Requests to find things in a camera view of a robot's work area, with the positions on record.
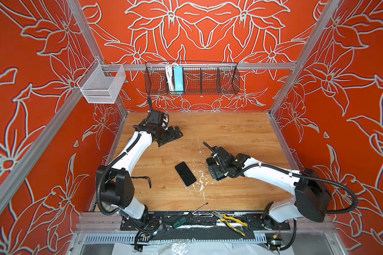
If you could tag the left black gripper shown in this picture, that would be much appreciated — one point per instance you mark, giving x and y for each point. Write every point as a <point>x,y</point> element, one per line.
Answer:
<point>172,136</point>

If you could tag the yellow handled pliers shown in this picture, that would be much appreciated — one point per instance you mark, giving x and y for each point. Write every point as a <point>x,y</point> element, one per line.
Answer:
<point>228,220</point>

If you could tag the light blue box in basket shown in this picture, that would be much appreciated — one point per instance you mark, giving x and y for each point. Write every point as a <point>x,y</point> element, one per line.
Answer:
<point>178,79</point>

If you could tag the circuit board with wires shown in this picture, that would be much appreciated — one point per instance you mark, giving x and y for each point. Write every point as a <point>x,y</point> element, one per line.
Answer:
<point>275,242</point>

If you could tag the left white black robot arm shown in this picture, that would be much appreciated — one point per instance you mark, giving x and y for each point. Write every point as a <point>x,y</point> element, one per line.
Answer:
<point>115,191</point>

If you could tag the green handled screwdriver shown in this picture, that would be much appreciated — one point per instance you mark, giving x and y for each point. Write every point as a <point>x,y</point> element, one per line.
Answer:
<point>182,220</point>

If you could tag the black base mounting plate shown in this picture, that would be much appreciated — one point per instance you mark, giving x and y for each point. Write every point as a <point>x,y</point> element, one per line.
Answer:
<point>203,218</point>

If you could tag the black phone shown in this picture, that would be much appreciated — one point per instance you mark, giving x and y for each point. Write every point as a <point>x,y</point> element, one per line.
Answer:
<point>217,173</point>
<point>185,174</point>

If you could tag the black wire wall basket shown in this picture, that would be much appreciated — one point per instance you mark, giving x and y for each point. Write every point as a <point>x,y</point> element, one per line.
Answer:
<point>200,78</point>

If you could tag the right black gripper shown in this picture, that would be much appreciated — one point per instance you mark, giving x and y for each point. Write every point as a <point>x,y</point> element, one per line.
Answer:
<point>217,167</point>

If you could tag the white mesh wall basket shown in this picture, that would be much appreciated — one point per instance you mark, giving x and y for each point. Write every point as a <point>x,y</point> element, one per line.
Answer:
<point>100,85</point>

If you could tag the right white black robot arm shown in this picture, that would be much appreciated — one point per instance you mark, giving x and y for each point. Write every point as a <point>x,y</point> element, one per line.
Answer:
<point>310,196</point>

